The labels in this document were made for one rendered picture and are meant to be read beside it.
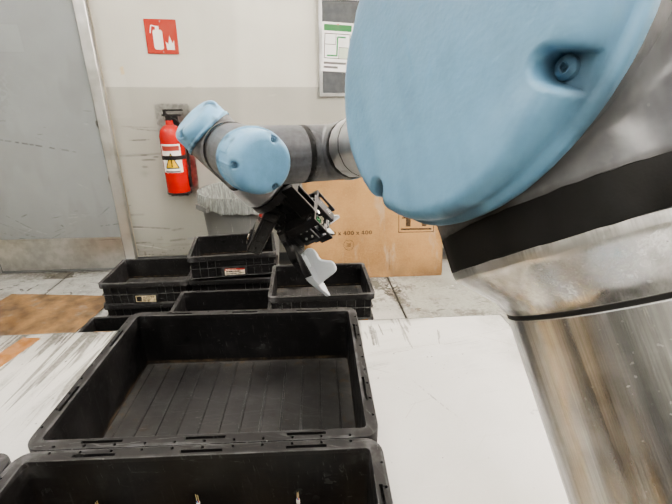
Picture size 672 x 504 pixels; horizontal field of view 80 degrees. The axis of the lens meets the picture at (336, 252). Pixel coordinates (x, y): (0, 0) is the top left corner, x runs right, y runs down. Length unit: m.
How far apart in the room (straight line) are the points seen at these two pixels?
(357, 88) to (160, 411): 0.64
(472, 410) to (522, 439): 0.10
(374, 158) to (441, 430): 0.74
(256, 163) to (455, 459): 0.60
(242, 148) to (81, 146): 2.94
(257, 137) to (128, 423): 0.48
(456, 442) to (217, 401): 0.43
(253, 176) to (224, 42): 2.63
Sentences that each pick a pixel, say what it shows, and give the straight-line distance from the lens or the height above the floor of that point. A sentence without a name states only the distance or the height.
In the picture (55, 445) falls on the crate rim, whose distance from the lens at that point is 0.59.
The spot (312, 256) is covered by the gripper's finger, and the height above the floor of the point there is 1.04.
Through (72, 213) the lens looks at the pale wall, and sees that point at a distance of 3.54.
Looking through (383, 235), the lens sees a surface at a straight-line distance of 3.01.
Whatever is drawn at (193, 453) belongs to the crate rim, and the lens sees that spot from 0.52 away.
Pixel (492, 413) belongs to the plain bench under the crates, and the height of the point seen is 0.70.
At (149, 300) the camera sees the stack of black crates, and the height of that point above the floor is 0.39.
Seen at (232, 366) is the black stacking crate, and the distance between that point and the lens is 0.79.
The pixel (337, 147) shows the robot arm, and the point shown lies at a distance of 0.50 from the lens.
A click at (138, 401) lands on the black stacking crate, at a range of 0.77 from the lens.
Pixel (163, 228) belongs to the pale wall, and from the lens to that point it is 3.35.
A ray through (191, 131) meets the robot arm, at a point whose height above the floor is 1.25.
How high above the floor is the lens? 1.30
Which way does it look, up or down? 22 degrees down
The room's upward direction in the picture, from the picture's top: straight up
